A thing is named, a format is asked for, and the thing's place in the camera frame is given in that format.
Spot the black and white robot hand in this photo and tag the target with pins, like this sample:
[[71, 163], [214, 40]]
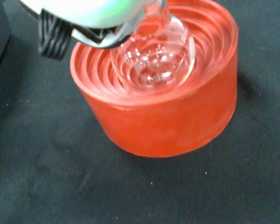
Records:
[[83, 11]]

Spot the red ringed flask stand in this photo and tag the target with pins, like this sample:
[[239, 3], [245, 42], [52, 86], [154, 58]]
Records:
[[153, 126]]

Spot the black bench cloth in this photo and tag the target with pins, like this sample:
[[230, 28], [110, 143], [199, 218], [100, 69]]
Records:
[[60, 163]]

